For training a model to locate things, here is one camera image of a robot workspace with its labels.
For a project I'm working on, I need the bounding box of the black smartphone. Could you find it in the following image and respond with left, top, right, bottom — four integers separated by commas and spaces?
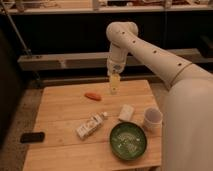
20, 132, 45, 143

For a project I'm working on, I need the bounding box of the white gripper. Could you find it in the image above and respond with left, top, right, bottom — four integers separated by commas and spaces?
107, 57, 124, 94

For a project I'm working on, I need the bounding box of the upper wooden shelf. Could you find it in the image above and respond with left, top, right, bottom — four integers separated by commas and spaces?
0, 0, 213, 15

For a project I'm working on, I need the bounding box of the grey metal shelf beam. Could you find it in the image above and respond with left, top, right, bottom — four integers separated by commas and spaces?
18, 48, 213, 71

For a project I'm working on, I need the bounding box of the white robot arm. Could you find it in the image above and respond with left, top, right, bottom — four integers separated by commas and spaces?
106, 22, 213, 171

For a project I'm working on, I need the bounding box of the green ceramic bowl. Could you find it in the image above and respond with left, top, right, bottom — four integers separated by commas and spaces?
109, 122, 147, 161

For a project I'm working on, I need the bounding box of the small white box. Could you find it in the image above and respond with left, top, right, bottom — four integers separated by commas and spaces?
118, 104, 134, 121

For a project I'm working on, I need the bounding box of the white ceramic cup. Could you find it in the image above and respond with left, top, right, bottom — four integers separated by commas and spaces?
143, 108, 163, 132

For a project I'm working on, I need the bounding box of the wooden table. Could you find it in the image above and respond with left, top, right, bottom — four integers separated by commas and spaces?
23, 80, 161, 171

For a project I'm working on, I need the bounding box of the white milk carton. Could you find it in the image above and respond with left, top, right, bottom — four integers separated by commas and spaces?
76, 112, 108, 140

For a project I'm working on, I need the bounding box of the diagonal metal pole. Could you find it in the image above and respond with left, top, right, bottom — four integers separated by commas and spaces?
0, 0, 42, 88

